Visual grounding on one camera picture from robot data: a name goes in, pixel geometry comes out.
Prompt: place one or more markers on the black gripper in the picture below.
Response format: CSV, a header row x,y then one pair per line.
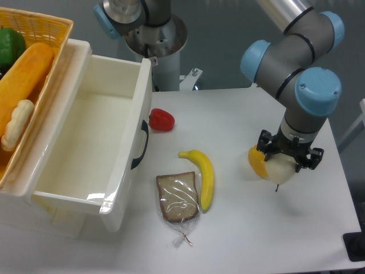
x,y
303,154

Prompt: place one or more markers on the pale white pear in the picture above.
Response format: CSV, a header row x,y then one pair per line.
x,y
280,168

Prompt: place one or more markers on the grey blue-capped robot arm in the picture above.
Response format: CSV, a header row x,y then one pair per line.
x,y
285,70

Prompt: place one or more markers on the open upper white drawer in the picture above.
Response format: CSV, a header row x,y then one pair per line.
x,y
101,143

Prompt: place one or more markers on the yellow bell pepper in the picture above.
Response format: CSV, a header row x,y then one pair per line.
x,y
257,161

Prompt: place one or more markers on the yellow banana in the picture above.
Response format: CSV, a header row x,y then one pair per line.
x,y
207,173

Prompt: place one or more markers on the black device at table corner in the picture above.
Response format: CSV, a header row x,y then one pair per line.
x,y
354,243

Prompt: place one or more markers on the bagged brown bread slice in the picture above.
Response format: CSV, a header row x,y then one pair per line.
x,y
178,203

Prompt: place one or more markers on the red bell pepper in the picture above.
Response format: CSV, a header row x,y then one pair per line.
x,y
161,120

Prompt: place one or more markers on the cream white croissant pastry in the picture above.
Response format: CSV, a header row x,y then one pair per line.
x,y
15,126

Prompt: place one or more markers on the orange baguette loaf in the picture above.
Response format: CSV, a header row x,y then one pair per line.
x,y
19,82

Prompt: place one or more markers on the yellow wicker basket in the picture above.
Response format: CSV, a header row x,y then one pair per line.
x,y
34,43

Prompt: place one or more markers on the green bell pepper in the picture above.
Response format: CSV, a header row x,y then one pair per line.
x,y
12,47

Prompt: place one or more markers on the white metal frame at right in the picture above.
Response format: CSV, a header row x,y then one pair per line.
x,y
353,131

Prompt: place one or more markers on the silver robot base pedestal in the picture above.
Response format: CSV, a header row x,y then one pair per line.
x,y
162,46

